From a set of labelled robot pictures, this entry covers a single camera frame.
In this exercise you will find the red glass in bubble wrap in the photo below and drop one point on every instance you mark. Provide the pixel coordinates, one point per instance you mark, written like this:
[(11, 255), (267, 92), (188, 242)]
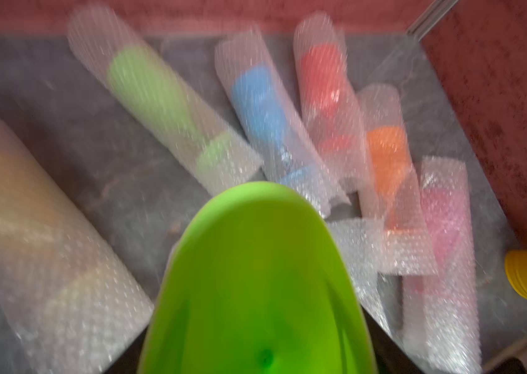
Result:
[(330, 111)]

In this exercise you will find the blue glass in bubble wrap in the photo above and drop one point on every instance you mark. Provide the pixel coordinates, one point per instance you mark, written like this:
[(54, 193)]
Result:
[(271, 121)]

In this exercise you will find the clear bubble wrap sheet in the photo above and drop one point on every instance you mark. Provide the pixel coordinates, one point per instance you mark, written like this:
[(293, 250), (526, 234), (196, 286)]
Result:
[(359, 242)]

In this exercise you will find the right aluminium corner post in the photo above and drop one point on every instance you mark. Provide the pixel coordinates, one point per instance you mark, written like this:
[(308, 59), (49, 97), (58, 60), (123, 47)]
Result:
[(429, 18)]

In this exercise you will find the green glass in bubble wrap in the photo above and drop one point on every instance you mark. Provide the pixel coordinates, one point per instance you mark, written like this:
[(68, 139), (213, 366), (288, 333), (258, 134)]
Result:
[(156, 96)]

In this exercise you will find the pink glass in bubble wrap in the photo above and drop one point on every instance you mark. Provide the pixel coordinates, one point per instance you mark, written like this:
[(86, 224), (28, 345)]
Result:
[(441, 321)]

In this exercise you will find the bright green wine glass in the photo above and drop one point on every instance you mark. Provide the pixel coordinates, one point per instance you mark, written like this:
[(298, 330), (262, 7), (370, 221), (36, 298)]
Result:
[(256, 285)]

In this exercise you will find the orange glass in bubble wrap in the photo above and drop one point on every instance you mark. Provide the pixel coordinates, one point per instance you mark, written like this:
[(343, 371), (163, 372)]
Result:
[(407, 248)]

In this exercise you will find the yellow glass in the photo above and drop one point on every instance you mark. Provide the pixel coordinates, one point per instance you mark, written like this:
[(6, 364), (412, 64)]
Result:
[(69, 299)]

